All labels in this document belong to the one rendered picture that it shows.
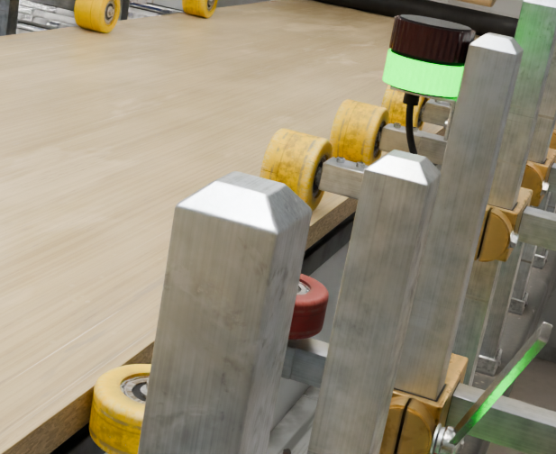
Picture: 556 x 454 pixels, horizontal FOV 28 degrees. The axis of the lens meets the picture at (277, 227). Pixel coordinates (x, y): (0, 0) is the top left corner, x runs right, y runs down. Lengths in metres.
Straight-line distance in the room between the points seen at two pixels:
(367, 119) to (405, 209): 0.81
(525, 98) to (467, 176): 0.25
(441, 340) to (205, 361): 0.53
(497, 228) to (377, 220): 0.49
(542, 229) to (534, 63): 0.17
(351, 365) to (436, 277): 0.25
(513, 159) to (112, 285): 0.40
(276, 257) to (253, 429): 0.06
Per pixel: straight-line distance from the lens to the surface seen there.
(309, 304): 0.93
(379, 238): 0.60
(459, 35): 0.83
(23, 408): 0.72
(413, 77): 0.82
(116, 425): 0.72
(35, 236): 1.01
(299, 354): 0.96
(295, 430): 1.35
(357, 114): 1.41
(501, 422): 0.94
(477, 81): 0.83
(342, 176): 1.17
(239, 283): 0.35
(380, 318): 0.61
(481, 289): 1.12
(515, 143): 1.09
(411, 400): 0.89
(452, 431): 0.88
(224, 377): 0.36
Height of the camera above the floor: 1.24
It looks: 17 degrees down
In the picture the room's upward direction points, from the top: 10 degrees clockwise
